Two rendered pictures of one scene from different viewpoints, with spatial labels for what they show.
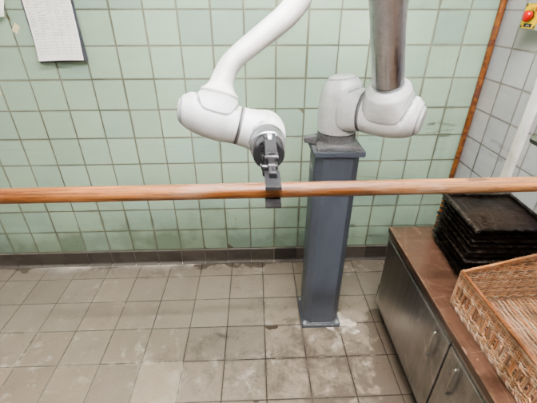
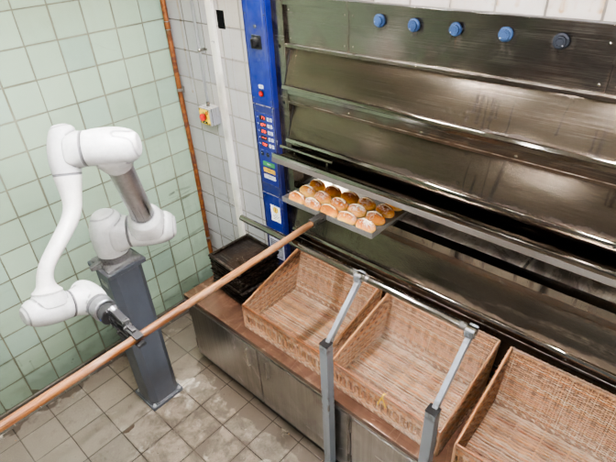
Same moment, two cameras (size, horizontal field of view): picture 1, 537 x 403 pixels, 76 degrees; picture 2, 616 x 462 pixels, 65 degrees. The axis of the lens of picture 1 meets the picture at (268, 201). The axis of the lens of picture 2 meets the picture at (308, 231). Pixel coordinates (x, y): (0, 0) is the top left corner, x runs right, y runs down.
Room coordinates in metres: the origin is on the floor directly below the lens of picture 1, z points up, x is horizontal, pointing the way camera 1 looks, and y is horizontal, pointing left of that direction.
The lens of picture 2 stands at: (-0.71, 0.40, 2.40)
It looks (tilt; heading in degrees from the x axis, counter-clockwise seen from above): 33 degrees down; 316
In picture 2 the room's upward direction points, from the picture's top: 3 degrees counter-clockwise
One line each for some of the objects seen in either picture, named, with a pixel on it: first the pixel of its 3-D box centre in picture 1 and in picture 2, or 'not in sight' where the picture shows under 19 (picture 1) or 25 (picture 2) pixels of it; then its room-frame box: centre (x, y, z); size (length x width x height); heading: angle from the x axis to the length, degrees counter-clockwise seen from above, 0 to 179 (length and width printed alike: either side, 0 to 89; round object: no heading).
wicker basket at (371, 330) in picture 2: not in sight; (412, 362); (0.03, -0.91, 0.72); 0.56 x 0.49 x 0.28; 1
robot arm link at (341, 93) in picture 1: (341, 103); (109, 231); (1.34, -0.29, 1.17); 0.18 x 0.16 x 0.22; 54
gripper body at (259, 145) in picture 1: (268, 157); (112, 316); (0.74, 0.00, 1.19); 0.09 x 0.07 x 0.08; 2
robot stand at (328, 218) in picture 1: (324, 241); (140, 332); (1.35, -0.28, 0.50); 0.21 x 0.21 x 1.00; 2
